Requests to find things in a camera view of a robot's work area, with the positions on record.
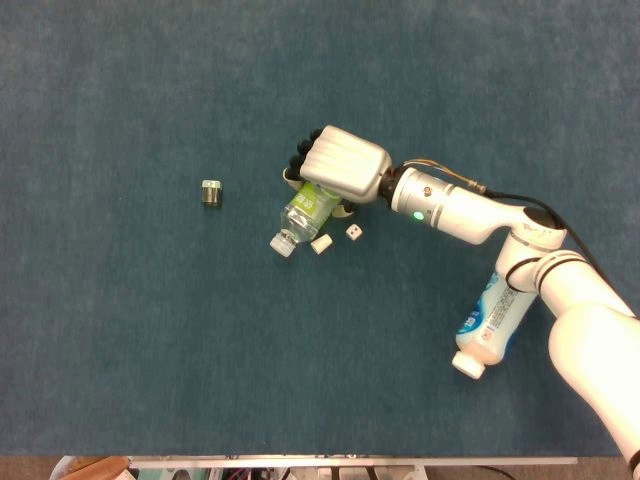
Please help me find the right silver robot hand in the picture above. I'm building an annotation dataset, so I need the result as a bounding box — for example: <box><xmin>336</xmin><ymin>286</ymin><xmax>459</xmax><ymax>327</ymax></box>
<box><xmin>282</xmin><ymin>124</ymin><xmax>394</xmax><ymax>219</ymax></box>

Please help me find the teal carpet table mat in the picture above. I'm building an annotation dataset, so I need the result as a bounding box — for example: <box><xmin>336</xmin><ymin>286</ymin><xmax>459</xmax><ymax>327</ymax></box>
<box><xmin>0</xmin><ymin>0</ymin><xmax>640</xmax><ymax>457</ymax></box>

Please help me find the clear bottle green label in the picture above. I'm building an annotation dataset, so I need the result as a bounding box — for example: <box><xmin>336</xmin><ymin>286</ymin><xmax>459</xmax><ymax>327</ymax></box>
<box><xmin>269</xmin><ymin>182</ymin><xmax>344</xmax><ymax>259</ymax></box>

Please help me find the aluminium table edge rail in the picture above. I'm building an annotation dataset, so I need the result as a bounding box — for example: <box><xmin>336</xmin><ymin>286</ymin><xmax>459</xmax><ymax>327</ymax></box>
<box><xmin>128</xmin><ymin>454</ymin><xmax>579</xmax><ymax>471</ymax></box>

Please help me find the brown box under table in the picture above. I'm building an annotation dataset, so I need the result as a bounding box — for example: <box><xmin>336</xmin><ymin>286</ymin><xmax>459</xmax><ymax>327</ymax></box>
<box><xmin>58</xmin><ymin>455</ymin><xmax>132</xmax><ymax>480</ymax></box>

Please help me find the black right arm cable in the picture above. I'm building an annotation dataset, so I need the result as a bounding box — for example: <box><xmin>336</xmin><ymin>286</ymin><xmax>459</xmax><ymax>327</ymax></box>
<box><xmin>404</xmin><ymin>158</ymin><xmax>609</xmax><ymax>281</ymax></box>

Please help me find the small grey metal nut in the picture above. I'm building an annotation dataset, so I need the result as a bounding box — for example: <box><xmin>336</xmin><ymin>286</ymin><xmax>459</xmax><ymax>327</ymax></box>
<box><xmin>201</xmin><ymin>179</ymin><xmax>223</xmax><ymax>208</ymax></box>

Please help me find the white drink bottle blue label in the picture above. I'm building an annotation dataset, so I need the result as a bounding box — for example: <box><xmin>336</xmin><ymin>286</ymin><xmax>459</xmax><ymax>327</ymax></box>
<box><xmin>451</xmin><ymin>271</ymin><xmax>536</xmax><ymax>381</ymax></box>

